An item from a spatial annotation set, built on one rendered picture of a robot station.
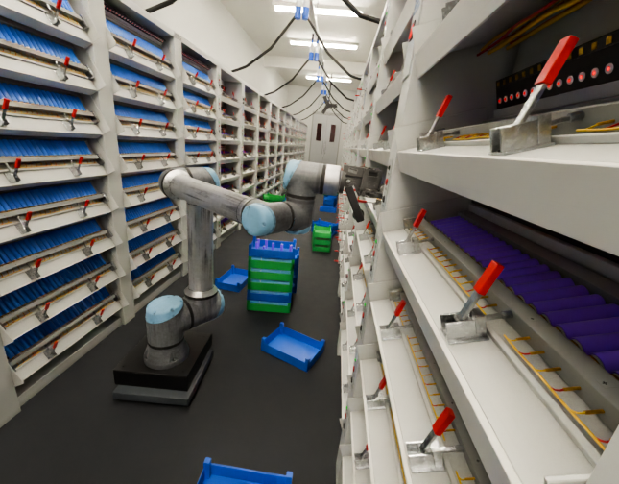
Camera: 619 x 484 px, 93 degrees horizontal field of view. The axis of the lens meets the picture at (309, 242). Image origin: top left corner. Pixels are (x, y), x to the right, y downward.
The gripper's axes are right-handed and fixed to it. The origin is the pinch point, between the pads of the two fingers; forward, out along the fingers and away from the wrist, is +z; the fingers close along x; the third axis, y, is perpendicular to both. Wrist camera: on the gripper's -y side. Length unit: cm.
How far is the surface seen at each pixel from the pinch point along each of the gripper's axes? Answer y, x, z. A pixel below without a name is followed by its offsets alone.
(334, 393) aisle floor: -100, 22, -6
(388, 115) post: 28, 50, -3
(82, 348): -100, 22, -133
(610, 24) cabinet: 31, -43, 10
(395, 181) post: 6.2, -20.2, -7.7
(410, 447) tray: -24, -62, -7
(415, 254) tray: -5.2, -38.1, -4.9
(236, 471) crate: -97, -22, -39
